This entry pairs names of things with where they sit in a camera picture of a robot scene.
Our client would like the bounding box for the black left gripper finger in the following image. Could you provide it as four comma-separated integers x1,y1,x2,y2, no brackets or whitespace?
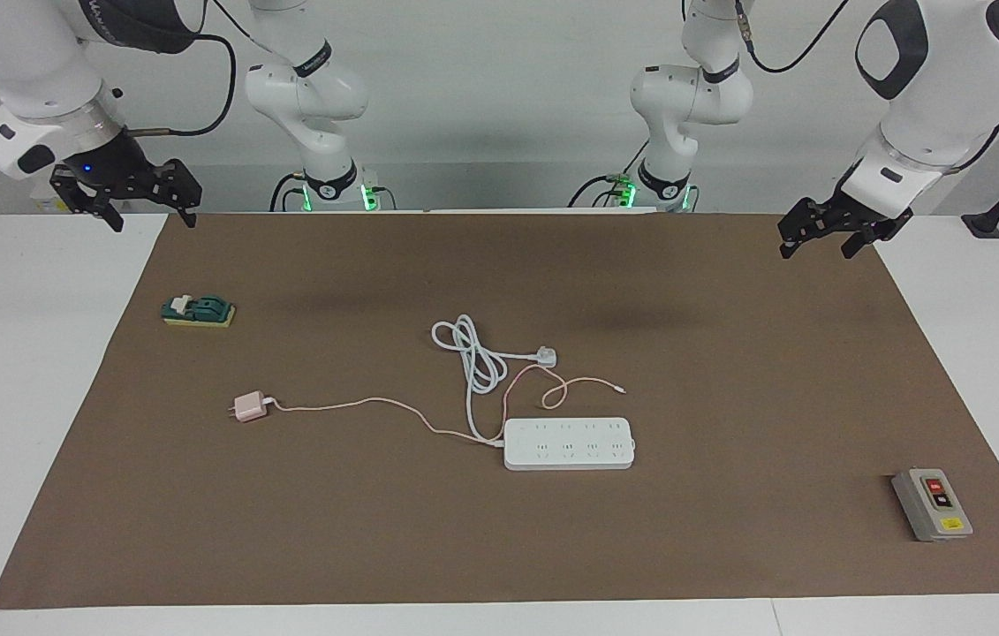
841,221,887,261
777,201,821,261

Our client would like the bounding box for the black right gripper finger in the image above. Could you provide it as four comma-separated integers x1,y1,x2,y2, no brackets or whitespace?
150,159,202,229
50,162,125,232

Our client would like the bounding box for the pink charger plug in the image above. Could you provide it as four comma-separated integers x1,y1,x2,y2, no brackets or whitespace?
230,390,269,423

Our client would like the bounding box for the pink charging cable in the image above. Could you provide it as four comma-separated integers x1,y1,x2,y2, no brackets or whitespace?
262,364,628,443

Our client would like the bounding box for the white power strip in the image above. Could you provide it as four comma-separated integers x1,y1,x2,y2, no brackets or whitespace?
503,417,637,472

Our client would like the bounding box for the brown table mat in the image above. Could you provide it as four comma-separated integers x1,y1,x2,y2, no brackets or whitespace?
0,212,999,610

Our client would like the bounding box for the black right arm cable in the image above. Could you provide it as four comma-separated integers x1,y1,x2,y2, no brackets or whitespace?
126,34,238,138

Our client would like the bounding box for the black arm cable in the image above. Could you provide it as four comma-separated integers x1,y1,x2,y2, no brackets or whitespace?
126,34,238,138
733,0,999,176

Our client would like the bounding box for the black base cable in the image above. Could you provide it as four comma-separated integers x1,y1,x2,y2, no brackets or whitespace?
269,172,310,213
568,141,646,209

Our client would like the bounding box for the green knife switch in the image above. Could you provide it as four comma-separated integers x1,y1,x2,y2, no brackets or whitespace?
161,293,237,329

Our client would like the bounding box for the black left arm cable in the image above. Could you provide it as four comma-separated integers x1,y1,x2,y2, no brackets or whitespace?
733,0,999,176

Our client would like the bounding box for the grey on-off switch box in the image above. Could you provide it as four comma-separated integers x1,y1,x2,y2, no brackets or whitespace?
891,467,974,542

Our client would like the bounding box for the white power strip cord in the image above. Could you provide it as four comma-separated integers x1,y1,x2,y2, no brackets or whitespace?
431,314,559,447

